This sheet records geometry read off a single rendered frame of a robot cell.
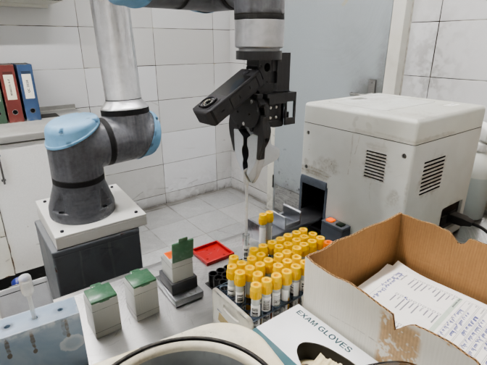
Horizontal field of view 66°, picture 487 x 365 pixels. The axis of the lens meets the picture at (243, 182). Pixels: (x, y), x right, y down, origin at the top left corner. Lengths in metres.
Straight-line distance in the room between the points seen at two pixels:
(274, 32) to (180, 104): 2.61
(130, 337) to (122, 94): 0.55
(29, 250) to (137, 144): 1.55
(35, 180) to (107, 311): 1.68
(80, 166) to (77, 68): 1.99
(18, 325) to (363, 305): 0.42
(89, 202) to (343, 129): 0.59
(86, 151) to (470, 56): 1.75
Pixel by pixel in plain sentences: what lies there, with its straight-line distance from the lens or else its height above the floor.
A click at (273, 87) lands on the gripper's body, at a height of 1.23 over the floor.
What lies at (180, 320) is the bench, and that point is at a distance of 0.67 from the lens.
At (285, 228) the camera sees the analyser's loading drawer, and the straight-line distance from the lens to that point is 0.84.
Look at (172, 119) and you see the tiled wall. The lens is 3.15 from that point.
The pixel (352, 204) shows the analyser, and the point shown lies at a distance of 0.84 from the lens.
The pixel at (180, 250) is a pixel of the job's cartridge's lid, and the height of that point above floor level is 0.97.
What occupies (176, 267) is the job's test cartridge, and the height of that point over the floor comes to 0.94.
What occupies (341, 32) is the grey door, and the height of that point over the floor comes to 1.35.
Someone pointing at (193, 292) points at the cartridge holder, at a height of 0.89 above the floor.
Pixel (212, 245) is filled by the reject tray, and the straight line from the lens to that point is 0.85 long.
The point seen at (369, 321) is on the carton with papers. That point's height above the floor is 0.98.
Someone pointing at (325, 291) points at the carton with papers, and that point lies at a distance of 0.54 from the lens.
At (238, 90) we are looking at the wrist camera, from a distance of 0.56.
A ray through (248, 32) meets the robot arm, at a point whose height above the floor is 1.31.
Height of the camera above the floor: 1.30
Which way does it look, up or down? 20 degrees down
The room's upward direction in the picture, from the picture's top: straight up
